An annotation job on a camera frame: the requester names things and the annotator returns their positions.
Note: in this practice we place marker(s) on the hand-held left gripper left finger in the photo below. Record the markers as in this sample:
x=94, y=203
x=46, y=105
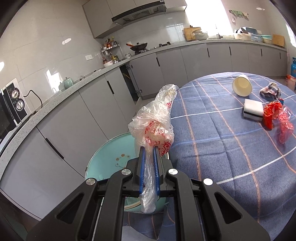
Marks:
x=141, y=171

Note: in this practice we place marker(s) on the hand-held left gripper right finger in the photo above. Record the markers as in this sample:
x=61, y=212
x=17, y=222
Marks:
x=156, y=171

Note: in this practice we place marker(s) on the teal cartoon print bin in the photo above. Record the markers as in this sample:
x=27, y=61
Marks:
x=108, y=157

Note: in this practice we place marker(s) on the clear red print plastic bag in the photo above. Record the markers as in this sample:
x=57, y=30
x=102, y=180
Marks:
x=152, y=125

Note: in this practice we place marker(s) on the white black sponge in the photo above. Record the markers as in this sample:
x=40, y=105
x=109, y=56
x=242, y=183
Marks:
x=253, y=106

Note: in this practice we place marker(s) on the white paper cup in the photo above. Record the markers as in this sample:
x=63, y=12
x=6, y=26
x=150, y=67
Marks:
x=241, y=87

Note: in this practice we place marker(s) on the pink plastic wrap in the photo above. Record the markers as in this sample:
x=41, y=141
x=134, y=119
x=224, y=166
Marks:
x=285, y=127

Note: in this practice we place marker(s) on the blue plaid tablecloth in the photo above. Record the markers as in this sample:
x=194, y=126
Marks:
x=219, y=150

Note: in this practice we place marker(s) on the white bowl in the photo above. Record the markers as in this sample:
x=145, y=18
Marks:
x=108, y=64

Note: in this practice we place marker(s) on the teal kettle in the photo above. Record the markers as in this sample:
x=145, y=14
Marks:
x=68, y=83

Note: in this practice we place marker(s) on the black wok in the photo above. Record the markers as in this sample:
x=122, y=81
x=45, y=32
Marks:
x=138, y=46

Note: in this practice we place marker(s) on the gas stove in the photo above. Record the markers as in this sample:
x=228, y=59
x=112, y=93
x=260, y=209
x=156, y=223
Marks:
x=159, y=45

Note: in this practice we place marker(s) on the metal spice rack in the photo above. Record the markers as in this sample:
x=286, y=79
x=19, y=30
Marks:
x=111, y=47

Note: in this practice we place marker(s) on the spice rack with bottles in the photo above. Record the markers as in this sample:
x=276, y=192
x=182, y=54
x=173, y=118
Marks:
x=109, y=42

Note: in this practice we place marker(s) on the wooden cutting board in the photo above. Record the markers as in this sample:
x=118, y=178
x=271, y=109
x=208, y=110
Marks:
x=188, y=34

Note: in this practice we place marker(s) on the silver black microwave oven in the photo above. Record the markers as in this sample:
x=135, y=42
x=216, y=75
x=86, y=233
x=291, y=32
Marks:
x=9, y=111

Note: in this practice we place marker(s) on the black range hood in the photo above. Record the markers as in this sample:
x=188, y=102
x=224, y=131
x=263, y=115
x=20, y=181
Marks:
x=138, y=12

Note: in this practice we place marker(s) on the white plastic container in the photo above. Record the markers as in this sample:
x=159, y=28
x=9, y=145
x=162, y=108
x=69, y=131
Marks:
x=241, y=36

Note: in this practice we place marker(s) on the bright window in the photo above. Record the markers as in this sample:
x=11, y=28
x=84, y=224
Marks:
x=208, y=16

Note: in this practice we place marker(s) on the blue dish rack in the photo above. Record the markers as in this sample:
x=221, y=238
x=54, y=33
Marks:
x=255, y=36

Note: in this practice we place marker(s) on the blue gas cylinder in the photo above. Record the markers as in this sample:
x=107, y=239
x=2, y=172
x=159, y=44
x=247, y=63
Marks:
x=293, y=69

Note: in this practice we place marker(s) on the green plastic basin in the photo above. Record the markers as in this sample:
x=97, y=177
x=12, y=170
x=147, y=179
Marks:
x=267, y=39

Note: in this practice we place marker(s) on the light wooden board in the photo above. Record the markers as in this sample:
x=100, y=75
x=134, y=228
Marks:
x=278, y=41

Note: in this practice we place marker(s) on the white wall switch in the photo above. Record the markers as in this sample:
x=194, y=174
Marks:
x=88, y=57

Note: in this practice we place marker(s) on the grey wall cabinets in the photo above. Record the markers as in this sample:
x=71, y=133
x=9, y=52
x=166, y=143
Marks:
x=99, y=16

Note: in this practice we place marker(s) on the hanging wall cloths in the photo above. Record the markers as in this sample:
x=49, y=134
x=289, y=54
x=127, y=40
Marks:
x=239, y=13

